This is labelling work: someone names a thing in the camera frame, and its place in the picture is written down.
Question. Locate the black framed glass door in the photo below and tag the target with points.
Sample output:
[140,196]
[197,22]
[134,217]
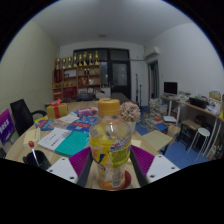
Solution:
[119,75]

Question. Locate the white round stool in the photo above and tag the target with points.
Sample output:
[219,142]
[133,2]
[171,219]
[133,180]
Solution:
[202,132]

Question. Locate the stack of books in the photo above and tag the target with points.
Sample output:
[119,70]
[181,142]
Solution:
[157,108]

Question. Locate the yellow-capped orange drink bottle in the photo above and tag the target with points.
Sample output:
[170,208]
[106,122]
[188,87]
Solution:
[110,146]

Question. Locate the black printer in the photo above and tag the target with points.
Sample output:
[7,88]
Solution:
[198,102]

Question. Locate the black office chair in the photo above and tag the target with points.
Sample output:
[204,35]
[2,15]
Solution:
[21,115]

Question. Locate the black mug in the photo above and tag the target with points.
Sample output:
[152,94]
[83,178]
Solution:
[41,161]

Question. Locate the pink flowers in white pot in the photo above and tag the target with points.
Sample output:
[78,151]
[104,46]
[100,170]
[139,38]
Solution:
[130,111]

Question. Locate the blue and red booklet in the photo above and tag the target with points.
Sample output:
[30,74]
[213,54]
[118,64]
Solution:
[50,124]
[83,124]

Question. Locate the black computer monitor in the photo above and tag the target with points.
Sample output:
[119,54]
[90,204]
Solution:
[170,88]

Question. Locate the pink wrapped package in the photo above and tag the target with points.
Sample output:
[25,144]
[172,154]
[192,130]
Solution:
[87,112]

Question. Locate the teal notebook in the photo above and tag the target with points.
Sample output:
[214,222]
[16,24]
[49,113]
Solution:
[71,144]

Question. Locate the flat round red coaster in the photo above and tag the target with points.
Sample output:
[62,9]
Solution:
[128,180]

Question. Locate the wooden side desk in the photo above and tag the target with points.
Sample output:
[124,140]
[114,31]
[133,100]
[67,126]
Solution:
[203,111]

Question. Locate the purple sign board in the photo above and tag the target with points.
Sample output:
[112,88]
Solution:
[6,126]

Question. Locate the red-tipped white stick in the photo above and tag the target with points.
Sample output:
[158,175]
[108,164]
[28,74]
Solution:
[31,144]

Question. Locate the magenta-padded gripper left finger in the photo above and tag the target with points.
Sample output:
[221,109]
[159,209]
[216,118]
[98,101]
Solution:
[63,168]

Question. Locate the yellow gift box red ribbon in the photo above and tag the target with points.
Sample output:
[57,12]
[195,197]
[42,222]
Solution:
[56,111]

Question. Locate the white printed booklet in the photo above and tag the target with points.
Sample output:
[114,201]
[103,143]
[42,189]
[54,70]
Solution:
[53,138]

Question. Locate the white wall air conditioner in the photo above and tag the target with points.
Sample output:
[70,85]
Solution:
[152,52]

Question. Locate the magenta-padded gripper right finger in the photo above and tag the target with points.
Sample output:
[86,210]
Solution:
[163,166]

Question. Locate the wooden shelf unit with trophies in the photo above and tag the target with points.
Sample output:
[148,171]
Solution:
[75,80]

